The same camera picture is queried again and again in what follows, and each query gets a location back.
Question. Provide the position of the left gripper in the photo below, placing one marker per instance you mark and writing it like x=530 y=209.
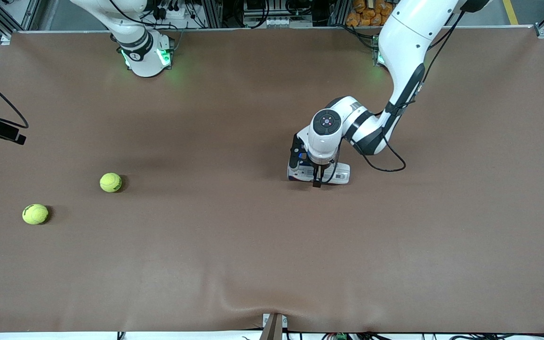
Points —
x=316 y=184

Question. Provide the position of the white tennis ball can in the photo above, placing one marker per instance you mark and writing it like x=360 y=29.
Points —
x=343 y=174

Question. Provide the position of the yellow-green tennis ball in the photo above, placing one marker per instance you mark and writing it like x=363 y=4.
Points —
x=110 y=182
x=35 y=215

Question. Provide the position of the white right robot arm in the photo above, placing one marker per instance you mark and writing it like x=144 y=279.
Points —
x=144 y=61

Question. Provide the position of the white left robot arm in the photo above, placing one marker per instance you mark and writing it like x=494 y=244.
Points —
x=404 y=38

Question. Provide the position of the brown table cover mat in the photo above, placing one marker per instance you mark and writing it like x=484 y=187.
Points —
x=253 y=245

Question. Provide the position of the grey metal table clamp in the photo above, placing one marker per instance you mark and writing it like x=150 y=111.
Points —
x=273 y=328

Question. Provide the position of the white terminal block strip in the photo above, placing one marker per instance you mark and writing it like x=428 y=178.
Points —
x=286 y=21

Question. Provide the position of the green connector plug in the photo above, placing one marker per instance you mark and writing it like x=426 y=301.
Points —
x=340 y=336

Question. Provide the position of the orange packaged goods pile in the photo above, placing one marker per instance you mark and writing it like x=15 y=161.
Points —
x=361 y=16

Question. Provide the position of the white power strip with plugs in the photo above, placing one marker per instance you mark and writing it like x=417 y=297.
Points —
x=170 y=13

